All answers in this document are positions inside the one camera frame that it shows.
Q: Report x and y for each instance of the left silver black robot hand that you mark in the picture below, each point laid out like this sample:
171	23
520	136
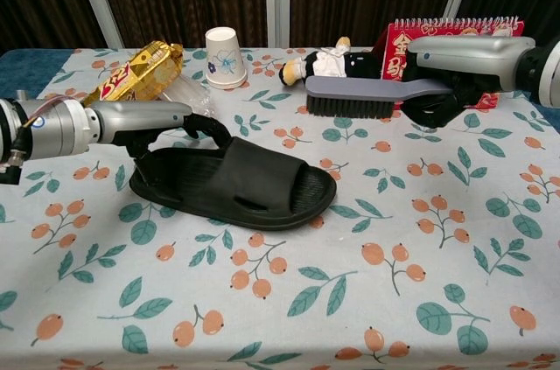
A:
140	118

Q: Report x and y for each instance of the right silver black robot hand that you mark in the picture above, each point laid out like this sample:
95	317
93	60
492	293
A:
472	57

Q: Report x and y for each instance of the black rubber slipper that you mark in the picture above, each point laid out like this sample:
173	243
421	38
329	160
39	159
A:
245	182

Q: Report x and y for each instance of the grey scrub brush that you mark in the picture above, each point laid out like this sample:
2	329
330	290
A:
350	92

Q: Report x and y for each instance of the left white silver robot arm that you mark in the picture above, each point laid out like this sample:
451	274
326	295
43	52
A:
52	129

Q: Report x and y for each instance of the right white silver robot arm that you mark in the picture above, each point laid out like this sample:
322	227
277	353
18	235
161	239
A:
544	72

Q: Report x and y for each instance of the red spiral desk calendar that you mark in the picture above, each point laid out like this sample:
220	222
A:
455	29

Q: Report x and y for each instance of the gold snack bag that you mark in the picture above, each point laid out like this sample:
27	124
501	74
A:
140	72

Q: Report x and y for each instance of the clear crumpled plastic bag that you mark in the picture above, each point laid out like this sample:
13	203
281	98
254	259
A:
188	92

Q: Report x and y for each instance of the white paper cup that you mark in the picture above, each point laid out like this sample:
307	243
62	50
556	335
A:
223	59

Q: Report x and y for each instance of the blue table cover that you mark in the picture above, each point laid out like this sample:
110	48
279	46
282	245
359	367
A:
22	68

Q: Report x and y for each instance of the black white plush doll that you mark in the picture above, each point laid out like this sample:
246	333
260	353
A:
332	64

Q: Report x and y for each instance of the floral leaf print tablecloth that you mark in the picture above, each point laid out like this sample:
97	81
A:
280	282

